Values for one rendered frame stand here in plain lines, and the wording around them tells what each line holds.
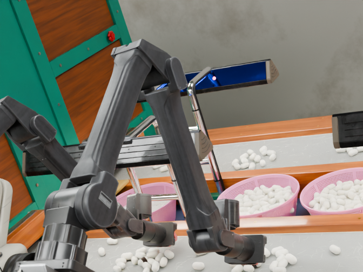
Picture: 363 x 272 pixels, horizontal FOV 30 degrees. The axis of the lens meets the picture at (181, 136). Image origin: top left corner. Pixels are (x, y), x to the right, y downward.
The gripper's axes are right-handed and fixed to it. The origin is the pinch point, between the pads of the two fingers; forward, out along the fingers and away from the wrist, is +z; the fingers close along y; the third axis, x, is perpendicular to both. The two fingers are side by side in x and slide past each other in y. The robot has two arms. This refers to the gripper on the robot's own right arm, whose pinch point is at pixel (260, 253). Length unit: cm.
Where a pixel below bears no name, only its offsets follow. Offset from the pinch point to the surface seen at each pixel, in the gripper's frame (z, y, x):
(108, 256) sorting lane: 13, 57, -2
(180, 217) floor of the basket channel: 43, 51, -19
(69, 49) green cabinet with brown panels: 23, 92, -81
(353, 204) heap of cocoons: 31.9, -13.5, -18.0
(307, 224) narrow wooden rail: 20.1, -4.3, -10.6
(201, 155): -8.9, 13.0, -24.3
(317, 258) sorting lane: 12.2, -10.4, -0.4
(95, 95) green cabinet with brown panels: 41, 93, -69
